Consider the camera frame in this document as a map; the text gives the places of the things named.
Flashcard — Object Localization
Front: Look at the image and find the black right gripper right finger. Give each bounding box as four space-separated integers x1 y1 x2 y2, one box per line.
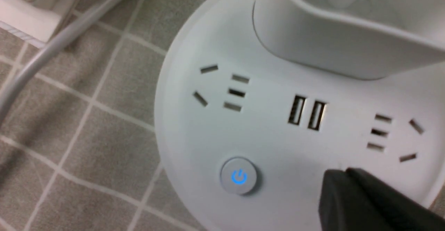
346 168 445 231

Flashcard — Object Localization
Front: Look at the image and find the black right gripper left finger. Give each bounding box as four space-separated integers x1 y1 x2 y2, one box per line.
318 170 393 231

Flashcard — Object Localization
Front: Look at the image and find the white desk lamp with sockets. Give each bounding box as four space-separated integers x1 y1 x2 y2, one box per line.
154 0 444 231

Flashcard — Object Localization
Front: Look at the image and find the grey checked tablecloth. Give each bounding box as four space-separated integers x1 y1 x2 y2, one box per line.
1 0 205 231

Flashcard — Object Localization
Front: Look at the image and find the book with dark cover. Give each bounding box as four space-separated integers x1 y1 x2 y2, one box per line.
0 0 80 48

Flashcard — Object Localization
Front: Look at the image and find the grey power cable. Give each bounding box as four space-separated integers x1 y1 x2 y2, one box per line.
0 0 146 117

